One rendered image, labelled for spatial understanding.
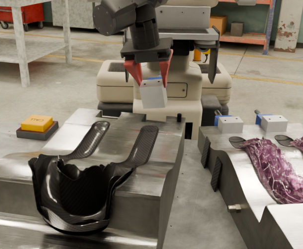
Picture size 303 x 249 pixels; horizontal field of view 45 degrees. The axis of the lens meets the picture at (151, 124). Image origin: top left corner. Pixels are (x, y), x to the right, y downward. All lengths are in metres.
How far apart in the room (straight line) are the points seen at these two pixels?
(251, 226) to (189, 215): 0.13
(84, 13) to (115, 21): 5.91
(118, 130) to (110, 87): 0.67
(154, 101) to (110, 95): 0.67
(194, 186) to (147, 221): 0.26
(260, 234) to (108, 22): 0.43
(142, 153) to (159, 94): 0.15
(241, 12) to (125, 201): 5.65
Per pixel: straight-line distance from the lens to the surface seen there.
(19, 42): 3.83
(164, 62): 0.74
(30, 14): 6.96
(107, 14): 0.67
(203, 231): 0.65
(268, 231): 0.55
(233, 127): 0.86
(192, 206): 0.70
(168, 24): 1.09
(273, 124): 0.90
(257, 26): 6.08
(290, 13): 5.75
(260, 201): 0.62
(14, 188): 0.57
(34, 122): 0.97
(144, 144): 0.74
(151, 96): 0.79
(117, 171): 0.58
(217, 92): 1.46
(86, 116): 0.85
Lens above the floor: 1.22
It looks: 25 degrees down
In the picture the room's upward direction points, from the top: 1 degrees clockwise
